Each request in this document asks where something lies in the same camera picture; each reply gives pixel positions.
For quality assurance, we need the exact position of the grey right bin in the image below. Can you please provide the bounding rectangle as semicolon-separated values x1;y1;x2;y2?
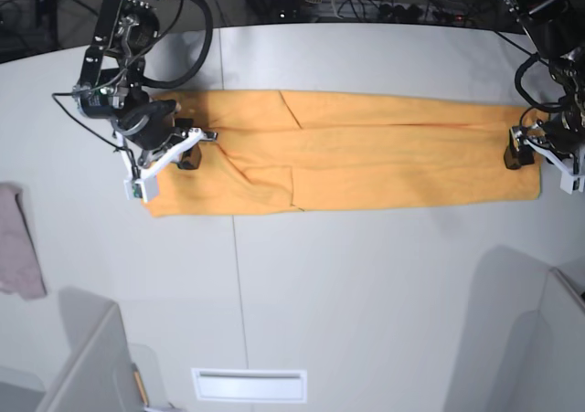
496;269;584;411

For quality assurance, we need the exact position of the grey left bin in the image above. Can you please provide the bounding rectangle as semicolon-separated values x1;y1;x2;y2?
1;287;144;411

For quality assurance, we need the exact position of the orange pencil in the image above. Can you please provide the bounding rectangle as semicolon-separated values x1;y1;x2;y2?
133;369;149;407

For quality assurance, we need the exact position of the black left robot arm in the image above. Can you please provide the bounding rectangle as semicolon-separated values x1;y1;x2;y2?
503;0;584;177

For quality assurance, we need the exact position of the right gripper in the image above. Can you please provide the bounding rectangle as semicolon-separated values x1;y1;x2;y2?
113;100;202;170

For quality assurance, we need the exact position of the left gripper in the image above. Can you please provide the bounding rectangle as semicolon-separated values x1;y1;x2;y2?
504;110;584;170

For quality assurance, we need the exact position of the white table label plate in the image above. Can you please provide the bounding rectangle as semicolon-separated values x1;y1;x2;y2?
191;368;308;404

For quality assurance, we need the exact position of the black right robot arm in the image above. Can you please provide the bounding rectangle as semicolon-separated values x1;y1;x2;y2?
71;0;213;174

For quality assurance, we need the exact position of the grey bin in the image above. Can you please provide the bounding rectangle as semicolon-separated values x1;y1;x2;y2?
1;287;144;411
496;269;584;411

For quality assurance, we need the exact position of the pink folded cloth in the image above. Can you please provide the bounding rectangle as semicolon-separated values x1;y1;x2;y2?
1;183;47;301

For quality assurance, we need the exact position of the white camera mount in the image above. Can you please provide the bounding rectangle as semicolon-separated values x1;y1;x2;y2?
508;121;584;194
115;128;218;203

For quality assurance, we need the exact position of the yellow T-shirt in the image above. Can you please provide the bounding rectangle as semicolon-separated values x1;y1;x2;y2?
147;90;540;217

